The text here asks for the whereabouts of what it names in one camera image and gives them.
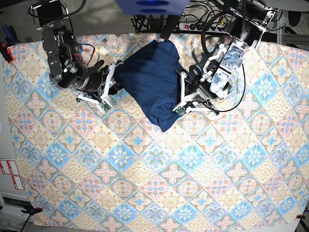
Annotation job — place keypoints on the black center post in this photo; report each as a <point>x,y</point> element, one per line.
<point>169,26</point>

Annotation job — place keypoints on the red white label stickers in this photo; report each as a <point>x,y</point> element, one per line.
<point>9,167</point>

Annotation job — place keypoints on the blue long-sleeve T-shirt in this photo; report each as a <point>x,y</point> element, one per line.
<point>150,77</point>

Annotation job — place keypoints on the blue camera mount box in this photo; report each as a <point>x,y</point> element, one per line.
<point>152,7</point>

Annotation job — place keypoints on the red black clamp left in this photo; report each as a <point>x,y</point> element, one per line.
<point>6,53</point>

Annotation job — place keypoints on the black clamp lower right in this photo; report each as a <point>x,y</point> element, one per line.
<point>300,216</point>

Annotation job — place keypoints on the blue clamp upper left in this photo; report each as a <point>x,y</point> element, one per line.
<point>11,36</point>

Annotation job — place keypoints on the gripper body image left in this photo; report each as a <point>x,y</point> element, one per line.
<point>93,83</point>

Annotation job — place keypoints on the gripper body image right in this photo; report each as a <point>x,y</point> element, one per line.
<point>199,97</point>

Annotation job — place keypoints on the white power strip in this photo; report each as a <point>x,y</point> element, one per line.
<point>194,27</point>

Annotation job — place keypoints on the patterned tile tablecloth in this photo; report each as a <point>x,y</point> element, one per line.
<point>245,169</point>

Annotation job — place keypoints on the black clamp lower left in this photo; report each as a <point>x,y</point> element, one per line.
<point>31,210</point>

